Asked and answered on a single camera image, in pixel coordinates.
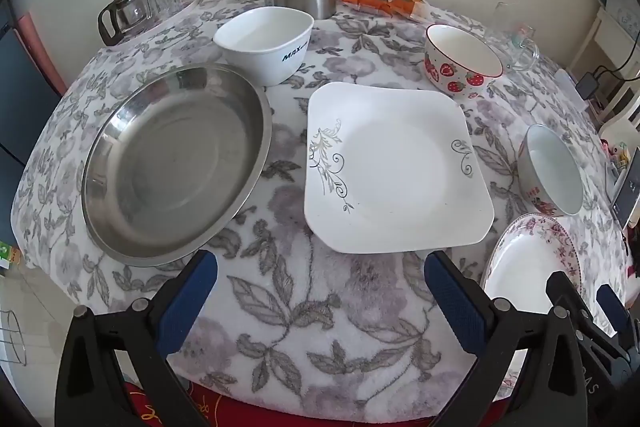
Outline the orange snack packet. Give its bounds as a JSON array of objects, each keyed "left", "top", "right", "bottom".
[
  {"left": 341, "top": 0, "right": 394, "bottom": 17},
  {"left": 390, "top": 0, "right": 430, "bottom": 22}
]

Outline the stainless steel round plate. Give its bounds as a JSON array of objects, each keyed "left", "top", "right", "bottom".
[{"left": 80, "top": 64, "right": 272, "bottom": 267}]

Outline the white square floral plate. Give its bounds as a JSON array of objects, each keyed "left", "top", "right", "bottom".
[{"left": 304, "top": 82, "right": 495, "bottom": 255}]

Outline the orange snack packet right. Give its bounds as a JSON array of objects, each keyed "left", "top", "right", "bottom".
[{"left": 390, "top": 0, "right": 430, "bottom": 22}]

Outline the orange snack packet left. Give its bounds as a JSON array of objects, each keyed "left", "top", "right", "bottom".
[{"left": 341, "top": 0, "right": 394, "bottom": 17}]

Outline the strawberry pattern bowl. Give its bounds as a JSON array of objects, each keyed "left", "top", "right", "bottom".
[{"left": 423, "top": 24, "right": 504, "bottom": 96}]

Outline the black power adapter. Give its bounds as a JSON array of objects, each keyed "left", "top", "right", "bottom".
[{"left": 576, "top": 72, "right": 599, "bottom": 101}]

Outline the floral tablecloth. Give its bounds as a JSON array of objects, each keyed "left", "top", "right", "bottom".
[{"left": 11, "top": 0, "right": 630, "bottom": 423}]

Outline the dark blue cabinet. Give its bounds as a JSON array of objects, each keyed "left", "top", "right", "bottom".
[{"left": 0, "top": 0, "right": 61, "bottom": 246}]

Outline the glass mug with handle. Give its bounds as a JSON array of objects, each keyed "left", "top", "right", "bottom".
[{"left": 484, "top": 2, "right": 540, "bottom": 72}]

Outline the white side shelf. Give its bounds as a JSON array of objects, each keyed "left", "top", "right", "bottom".
[{"left": 568, "top": 8, "right": 639, "bottom": 129}]

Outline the pink floral round plate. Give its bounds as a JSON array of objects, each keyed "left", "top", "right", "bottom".
[{"left": 480, "top": 212, "right": 585, "bottom": 403}]

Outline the red patterned cloth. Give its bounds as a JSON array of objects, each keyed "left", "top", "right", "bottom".
[{"left": 119, "top": 380, "right": 442, "bottom": 427}]

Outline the white cartoon bowl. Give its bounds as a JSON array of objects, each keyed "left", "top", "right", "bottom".
[{"left": 518, "top": 124, "right": 584, "bottom": 217}]

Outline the round tea tray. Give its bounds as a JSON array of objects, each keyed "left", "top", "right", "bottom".
[{"left": 105, "top": 0, "right": 200, "bottom": 51}]

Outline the white square bowl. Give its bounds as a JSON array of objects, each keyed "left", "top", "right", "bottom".
[{"left": 214, "top": 6, "right": 314, "bottom": 87}]

